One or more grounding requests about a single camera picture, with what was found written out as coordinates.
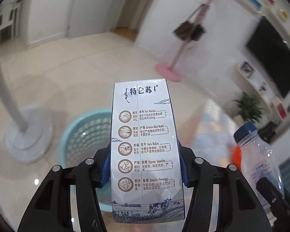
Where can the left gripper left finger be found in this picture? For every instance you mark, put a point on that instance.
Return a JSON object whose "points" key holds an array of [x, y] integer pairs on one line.
{"points": [[50, 207]]}

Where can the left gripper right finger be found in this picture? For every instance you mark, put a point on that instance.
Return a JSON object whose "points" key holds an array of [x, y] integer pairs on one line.
{"points": [[238, 207]]}

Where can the clear plastic bottle blue cap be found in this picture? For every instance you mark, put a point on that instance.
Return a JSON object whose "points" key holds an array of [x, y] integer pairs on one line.
{"points": [[257, 160]]}

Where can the white blue milk carton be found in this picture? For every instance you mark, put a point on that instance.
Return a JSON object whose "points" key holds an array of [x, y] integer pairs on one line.
{"points": [[145, 173]]}

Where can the light blue laundry basket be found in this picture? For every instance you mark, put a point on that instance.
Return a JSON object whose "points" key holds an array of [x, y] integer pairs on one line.
{"points": [[84, 137]]}

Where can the green potted plant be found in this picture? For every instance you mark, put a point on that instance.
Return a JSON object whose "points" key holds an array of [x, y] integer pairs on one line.
{"points": [[248, 108]]}

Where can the pink coat rack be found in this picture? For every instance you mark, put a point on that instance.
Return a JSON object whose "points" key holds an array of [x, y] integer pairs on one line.
{"points": [[166, 70]]}

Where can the white chair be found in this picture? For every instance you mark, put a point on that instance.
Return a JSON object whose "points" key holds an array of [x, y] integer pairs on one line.
{"points": [[10, 16]]}

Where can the black handbag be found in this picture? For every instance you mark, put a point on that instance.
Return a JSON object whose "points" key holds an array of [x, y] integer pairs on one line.
{"points": [[197, 33]]}

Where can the brown handbag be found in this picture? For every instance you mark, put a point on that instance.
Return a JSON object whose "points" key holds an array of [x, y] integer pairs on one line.
{"points": [[184, 28]]}

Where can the white door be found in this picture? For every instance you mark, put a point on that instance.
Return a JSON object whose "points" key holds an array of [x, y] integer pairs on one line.
{"points": [[88, 17]]}

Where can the black wall television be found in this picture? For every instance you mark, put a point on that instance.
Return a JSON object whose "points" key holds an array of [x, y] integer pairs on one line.
{"points": [[270, 49]]}

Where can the white wall shelf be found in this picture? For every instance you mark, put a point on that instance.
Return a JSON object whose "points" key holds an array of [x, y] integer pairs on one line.
{"points": [[279, 17]]}

